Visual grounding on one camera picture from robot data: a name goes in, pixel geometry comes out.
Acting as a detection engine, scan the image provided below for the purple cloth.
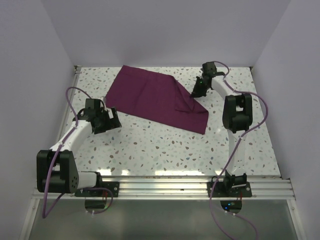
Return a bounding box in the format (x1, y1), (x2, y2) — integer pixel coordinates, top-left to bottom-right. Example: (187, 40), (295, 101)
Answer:
(105, 65), (209, 135)

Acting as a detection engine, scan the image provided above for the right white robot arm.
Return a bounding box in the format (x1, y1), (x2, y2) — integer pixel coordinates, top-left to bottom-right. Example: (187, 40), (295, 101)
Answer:
(190, 76), (253, 197)

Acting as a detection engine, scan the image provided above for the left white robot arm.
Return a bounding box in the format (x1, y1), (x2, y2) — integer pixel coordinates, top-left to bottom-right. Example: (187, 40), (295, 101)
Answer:
(36, 107), (122, 197)

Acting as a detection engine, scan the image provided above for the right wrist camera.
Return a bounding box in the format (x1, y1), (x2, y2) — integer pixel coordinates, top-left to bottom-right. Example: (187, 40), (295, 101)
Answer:
(202, 61), (225, 78)

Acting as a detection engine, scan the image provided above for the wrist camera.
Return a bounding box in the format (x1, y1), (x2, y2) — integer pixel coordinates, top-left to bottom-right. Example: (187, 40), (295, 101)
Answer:
(202, 61), (225, 78)
(85, 98), (105, 110)

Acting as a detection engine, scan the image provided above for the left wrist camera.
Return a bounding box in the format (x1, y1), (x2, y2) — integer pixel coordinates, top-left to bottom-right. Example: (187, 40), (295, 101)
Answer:
(85, 98), (105, 110)

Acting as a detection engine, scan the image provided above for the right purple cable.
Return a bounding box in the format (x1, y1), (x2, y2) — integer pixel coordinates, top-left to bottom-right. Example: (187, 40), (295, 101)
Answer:
(208, 60), (270, 240)

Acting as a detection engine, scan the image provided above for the purple cable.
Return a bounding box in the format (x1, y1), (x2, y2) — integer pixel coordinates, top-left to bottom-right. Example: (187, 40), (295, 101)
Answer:
(42, 86), (114, 218)
(208, 60), (270, 240)

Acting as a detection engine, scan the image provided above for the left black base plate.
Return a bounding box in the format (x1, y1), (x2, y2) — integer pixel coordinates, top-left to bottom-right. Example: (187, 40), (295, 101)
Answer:
(74, 181), (120, 198)

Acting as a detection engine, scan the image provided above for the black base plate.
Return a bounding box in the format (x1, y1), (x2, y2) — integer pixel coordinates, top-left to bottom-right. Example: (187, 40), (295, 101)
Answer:
(74, 181), (120, 198)
(206, 181), (253, 198)

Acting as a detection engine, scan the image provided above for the aluminium front rail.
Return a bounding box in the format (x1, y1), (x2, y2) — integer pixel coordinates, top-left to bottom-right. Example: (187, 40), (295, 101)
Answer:
(31, 176), (296, 200)

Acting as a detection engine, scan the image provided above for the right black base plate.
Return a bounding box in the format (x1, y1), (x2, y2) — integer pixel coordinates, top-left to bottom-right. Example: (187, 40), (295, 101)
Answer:
(206, 181), (253, 198)

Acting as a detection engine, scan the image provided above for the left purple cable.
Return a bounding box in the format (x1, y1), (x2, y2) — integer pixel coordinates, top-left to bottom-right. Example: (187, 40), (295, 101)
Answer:
(42, 86), (114, 218)

